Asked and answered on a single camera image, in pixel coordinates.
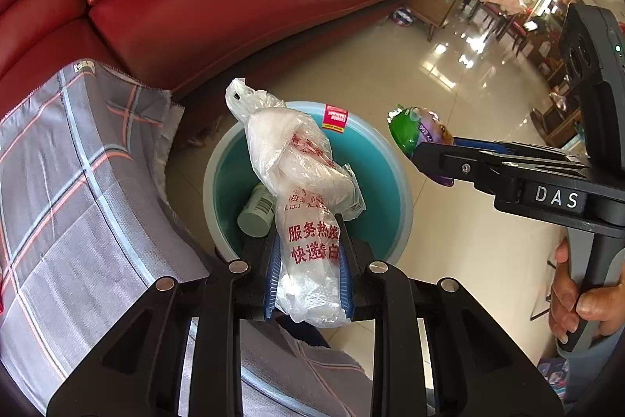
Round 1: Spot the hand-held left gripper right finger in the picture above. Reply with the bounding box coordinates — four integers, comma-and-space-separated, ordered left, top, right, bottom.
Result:
337, 217, 554, 417

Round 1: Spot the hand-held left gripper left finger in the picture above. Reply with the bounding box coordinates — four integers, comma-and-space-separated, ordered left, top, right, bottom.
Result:
46, 234, 282, 417

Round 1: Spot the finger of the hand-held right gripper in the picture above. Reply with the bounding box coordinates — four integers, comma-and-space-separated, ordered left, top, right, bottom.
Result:
412, 142, 589, 199
452, 136, 591, 165

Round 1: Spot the green plastic toy egg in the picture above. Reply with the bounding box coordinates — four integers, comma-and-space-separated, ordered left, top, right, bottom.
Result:
387, 103, 458, 188

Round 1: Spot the white plastic bottle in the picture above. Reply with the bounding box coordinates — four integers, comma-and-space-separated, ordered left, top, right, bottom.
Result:
237, 183, 277, 238

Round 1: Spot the grey and teal bin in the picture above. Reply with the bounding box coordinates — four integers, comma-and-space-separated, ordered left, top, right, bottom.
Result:
202, 100, 414, 267

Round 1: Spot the white printed plastic bag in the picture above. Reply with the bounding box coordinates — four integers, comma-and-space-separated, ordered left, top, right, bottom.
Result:
225, 77, 366, 328

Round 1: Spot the person's right hand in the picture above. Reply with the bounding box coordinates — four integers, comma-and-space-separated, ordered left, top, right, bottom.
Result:
549, 238, 625, 345

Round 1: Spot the wooden cabinet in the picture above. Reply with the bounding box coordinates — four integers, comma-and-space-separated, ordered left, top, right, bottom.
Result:
530, 95, 587, 150

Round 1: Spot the colourful ball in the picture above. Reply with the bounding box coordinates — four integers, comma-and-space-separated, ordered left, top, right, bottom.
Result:
391, 7, 416, 28

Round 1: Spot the wooden side table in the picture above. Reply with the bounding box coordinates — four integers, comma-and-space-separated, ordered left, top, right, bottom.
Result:
407, 0, 470, 43

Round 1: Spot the grey plaid cloth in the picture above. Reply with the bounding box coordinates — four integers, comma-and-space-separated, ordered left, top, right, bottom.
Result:
0, 60, 373, 417

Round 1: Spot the red leather sofa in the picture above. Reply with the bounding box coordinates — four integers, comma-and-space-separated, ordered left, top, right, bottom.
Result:
0, 0, 425, 116

